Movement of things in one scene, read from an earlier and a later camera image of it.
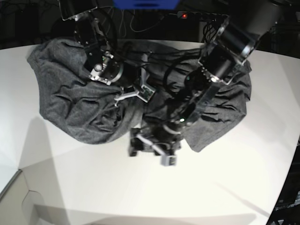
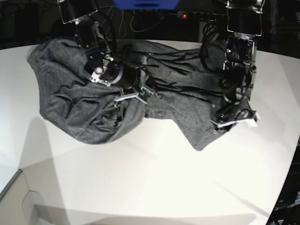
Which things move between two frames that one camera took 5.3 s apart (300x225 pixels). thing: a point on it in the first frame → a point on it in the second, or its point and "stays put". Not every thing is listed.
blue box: x=146 y=4 stays put
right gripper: x=164 y=140 → x=228 y=113
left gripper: x=133 y=79 stays put
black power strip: x=188 y=15 stays put
